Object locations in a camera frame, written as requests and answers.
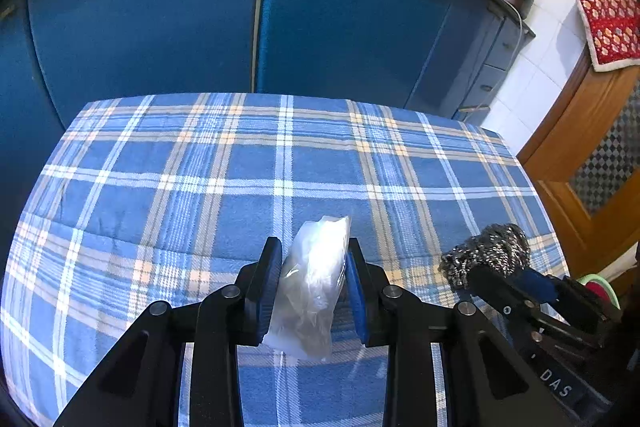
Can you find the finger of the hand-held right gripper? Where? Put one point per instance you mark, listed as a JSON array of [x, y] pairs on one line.
[[500, 292], [540, 287]]

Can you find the wooden door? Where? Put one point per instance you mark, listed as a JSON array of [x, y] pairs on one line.
[[560, 147]]

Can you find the red quilted cloth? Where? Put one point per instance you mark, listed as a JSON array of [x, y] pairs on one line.
[[610, 17]]

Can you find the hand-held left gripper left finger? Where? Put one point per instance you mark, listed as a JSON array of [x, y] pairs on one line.
[[265, 292]]

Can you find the steel wool scrubber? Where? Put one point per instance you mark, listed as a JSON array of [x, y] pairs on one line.
[[490, 252]]

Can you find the clear plastic bag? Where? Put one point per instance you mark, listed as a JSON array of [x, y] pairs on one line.
[[310, 287]]

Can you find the blue kitchen base cabinet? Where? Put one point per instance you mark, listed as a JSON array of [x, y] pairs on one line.
[[150, 32]]

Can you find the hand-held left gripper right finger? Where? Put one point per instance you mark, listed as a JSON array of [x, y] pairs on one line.
[[357, 302]]

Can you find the blue plaid tablecloth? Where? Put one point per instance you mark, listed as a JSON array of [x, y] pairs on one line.
[[200, 207]]

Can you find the red bucket with green rim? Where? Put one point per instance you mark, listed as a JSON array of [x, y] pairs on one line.
[[607, 292]]

